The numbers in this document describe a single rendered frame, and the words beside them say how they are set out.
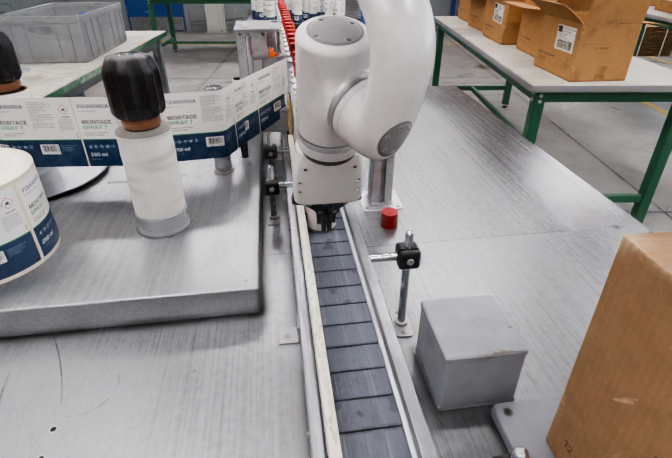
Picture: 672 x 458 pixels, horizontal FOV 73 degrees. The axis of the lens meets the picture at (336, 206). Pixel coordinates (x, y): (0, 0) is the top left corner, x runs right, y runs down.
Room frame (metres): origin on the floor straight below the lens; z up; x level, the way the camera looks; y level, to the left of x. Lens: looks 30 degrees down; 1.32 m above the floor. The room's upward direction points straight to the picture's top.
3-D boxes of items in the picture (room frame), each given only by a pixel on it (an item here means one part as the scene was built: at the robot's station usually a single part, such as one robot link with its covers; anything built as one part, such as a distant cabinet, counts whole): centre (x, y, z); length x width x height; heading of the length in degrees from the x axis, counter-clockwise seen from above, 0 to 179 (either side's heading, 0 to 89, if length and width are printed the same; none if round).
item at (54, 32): (2.61, 1.45, 0.91); 0.60 x 0.40 x 0.22; 4
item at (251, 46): (1.21, 0.19, 1.01); 0.14 x 0.13 x 0.26; 8
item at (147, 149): (0.69, 0.31, 1.03); 0.09 x 0.09 x 0.30
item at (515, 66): (3.09, -1.25, 0.39); 2.20 x 0.80 x 0.78; 1
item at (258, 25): (1.21, 0.20, 1.14); 0.14 x 0.11 x 0.01; 8
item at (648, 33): (6.57, -4.19, 0.19); 0.64 x 0.54 x 0.37; 94
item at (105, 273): (0.87, 0.50, 0.86); 0.80 x 0.67 x 0.05; 8
